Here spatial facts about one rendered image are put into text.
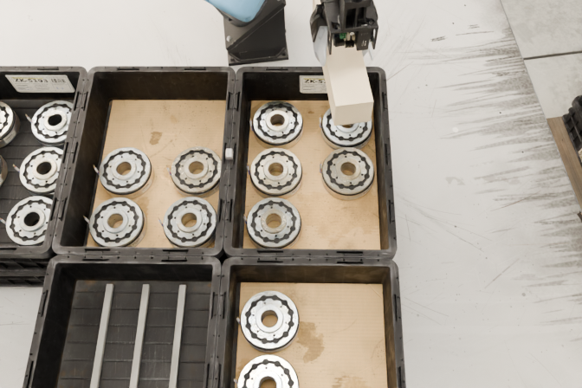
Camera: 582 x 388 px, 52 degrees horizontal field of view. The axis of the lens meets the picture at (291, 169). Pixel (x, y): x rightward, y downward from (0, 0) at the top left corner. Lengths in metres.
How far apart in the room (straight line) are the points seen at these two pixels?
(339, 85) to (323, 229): 0.31
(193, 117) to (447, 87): 0.62
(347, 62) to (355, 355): 0.50
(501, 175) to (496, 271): 0.23
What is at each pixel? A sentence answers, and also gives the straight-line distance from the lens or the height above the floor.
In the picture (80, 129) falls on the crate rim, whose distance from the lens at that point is 1.22.
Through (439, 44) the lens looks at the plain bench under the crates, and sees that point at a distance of 1.58.
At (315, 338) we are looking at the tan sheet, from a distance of 1.10.
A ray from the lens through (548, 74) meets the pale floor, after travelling 2.53.
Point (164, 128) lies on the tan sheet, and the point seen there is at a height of 0.83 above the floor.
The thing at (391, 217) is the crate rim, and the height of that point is 0.92.
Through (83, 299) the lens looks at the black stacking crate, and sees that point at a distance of 1.19.
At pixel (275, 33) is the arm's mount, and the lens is 1.45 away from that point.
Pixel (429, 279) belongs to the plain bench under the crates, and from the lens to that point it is 1.29.
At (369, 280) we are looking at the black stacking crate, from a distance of 1.12.
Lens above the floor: 1.91
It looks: 63 degrees down
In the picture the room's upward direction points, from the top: 3 degrees counter-clockwise
